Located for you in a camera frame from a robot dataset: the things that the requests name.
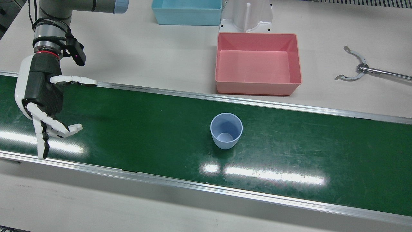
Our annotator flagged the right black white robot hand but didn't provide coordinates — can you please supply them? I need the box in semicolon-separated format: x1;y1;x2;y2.
14;52;98;160

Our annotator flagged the light blue plastic box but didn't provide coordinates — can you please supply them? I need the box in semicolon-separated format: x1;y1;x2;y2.
151;0;223;26

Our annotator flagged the light blue plastic cup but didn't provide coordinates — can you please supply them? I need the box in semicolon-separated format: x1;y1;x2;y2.
210;112;243;150

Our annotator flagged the pink plastic box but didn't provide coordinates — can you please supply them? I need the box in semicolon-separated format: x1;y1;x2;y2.
215;32;303;96

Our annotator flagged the green belt conveyor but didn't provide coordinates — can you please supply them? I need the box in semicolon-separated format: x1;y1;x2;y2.
0;72;412;226

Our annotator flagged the white plastic stand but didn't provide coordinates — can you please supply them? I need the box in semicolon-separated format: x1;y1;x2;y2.
220;0;273;33

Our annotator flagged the metal claw grabber tool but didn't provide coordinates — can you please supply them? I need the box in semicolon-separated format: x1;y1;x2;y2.
334;45;412;82

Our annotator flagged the grey ventilation grille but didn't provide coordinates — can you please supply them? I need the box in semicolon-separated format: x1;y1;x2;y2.
301;0;412;9

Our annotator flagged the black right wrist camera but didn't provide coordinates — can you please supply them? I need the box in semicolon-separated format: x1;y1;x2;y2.
63;34;87;67

